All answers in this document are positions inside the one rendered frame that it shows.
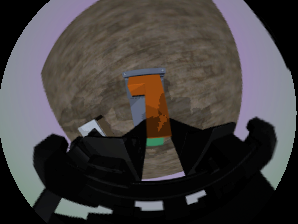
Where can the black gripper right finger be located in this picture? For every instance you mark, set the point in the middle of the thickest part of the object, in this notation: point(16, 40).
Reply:
point(191, 143)

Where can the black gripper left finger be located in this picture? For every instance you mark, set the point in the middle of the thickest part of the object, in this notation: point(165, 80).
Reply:
point(130, 147)

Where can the orange l-shaped part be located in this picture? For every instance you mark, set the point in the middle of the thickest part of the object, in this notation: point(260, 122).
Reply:
point(157, 119)

